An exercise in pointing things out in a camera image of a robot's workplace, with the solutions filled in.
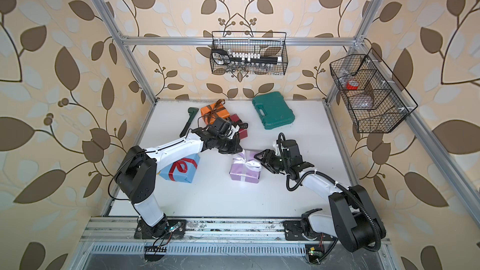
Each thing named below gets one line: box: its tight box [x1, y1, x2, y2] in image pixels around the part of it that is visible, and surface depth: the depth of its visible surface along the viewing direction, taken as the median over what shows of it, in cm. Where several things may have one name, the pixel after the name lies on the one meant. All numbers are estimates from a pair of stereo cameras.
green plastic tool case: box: [252, 91, 296, 130], surface depth 113 cm
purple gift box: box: [228, 148, 262, 184], surface depth 86 cm
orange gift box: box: [200, 102, 231, 125], surface depth 107 cm
